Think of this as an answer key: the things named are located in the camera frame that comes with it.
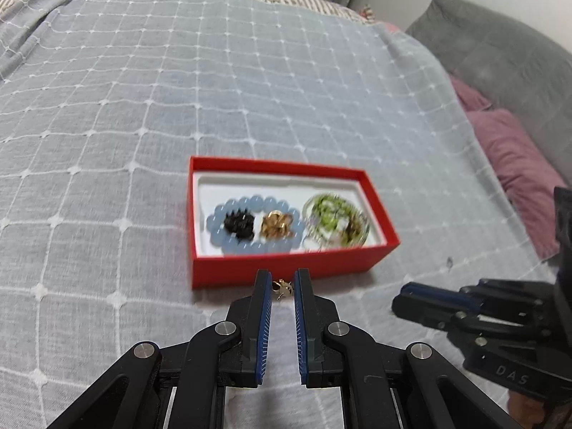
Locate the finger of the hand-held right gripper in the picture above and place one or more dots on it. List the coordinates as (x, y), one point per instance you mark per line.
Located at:
(420, 313)
(438, 294)

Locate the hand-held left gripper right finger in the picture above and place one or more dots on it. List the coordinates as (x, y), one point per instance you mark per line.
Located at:
(301, 321)

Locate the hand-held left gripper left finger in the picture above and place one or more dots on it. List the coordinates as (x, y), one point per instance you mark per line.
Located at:
(263, 321)

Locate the small gold earring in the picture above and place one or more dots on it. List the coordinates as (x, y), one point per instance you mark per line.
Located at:
(281, 289)

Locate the red jewelry box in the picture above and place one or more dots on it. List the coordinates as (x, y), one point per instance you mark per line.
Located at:
(232, 272)

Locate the gold flower hair clip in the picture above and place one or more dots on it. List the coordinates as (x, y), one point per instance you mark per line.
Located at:
(277, 225)

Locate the black hair claw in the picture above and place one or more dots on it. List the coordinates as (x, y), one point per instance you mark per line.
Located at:
(239, 223)

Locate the person's right hand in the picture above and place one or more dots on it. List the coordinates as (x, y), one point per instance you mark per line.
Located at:
(525, 409)

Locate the large pink pillow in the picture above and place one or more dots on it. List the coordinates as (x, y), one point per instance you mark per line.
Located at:
(514, 165)

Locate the small pink pillow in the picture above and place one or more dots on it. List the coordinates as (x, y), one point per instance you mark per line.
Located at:
(469, 96)

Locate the grey quilted pillow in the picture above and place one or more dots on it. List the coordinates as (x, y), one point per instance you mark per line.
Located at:
(500, 62)

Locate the grey checked blanket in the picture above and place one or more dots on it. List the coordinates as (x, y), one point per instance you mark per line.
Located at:
(134, 98)

